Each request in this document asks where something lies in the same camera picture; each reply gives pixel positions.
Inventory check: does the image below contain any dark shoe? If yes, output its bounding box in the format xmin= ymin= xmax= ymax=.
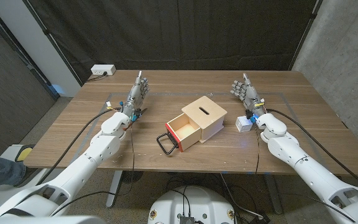
xmin=12 ymin=167 xmax=39 ymax=187

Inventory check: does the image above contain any black module on torso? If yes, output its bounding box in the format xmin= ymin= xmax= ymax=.
xmin=178 ymin=215 xmax=196 ymax=224

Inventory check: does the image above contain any black wire drawer handle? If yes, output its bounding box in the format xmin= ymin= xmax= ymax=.
xmin=156 ymin=133 xmax=179 ymax=156

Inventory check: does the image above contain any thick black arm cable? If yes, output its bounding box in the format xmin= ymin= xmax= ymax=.
xmin=265 ymin=108 xmax=358 ymax=193
xmin=35 ymin=107 xmax=124 ymax=186

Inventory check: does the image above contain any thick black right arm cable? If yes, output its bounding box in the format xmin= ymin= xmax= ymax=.
xmin=265 ymin=108 xmax=358 ymax=193

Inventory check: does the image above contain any wooden box with slot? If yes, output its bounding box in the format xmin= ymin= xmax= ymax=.
xmin=181 ymin=95 xmax=228 ymax=144

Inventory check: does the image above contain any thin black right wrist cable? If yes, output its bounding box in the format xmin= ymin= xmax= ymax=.
xmin=253 ymin=123 xmax=260 ymax=175

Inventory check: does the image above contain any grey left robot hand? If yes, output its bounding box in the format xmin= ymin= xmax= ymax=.
xmin=122 ymin=70 xmax=151 ymax=119

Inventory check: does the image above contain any white floor platform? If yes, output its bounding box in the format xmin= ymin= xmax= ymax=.
xmin=0 ymin=143 xmax=51 ymax=209

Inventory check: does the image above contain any thin black left wrist cable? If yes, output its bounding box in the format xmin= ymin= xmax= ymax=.
xmin=50 ymin=123 xmax=136 ymax=217

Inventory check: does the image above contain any yellow and black foot pedal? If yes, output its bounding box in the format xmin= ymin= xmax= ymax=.
xmin=14 ymin=144 xmax=34 ymax=163

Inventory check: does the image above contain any black backdrop curtain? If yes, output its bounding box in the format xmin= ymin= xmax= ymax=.
xmin=22 ymin=0 xmax=323 ymax=86

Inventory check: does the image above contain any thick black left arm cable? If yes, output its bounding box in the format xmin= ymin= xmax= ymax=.
xmin=35 ymin=107 xmax=124 ymax=186

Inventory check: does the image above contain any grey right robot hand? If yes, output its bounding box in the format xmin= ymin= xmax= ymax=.
xmin=230 ymin=73 xmax=267 ymax=118

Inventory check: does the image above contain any black backdrop stand pole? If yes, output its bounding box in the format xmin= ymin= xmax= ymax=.
xmin=288 ymin=0 xmax=323 ymax=72
xmin=22 ymin=0 xmax=84 ymax=87

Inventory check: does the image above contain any wooden drawer with red front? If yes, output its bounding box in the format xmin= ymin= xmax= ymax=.
xmin=165 ymin=113 xmax=203 ymax=153

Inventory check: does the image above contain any black power strip cord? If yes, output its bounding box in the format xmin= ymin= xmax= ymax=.
xmin=87 ymin=72 xmax=108 ymax=83

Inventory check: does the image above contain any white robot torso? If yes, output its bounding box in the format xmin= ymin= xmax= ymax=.
xmin=147 ymin=185 xmax=236 ymax=224

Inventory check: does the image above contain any black power brick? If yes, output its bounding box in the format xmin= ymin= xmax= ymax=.
xmin=249 ymin=212 xmax=272 ymax=224

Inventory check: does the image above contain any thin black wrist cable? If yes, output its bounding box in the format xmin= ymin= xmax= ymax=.
xmin=253 ymin=123 xmax=260 ymax=175
xmin=50 ymin=123 xmax=136 ymax=217

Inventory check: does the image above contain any black round floor disc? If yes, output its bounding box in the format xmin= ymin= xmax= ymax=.
xmin=120 ymin=170 xmax=144 ymax=184

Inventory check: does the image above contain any white power strip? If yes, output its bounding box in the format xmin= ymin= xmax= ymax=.
xmin=90 ymin=64 xmax=117 ymax=76

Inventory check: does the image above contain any small white cube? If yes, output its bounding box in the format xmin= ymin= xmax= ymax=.
xmin=235 ymin=115 xmax=254 ymax=133

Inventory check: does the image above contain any grey table leg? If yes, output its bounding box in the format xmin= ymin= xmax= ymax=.
xmin=263 ymin=174 xmax=284 ymax=215
xmin=106 ymin=170 xmax=124 ymax=208

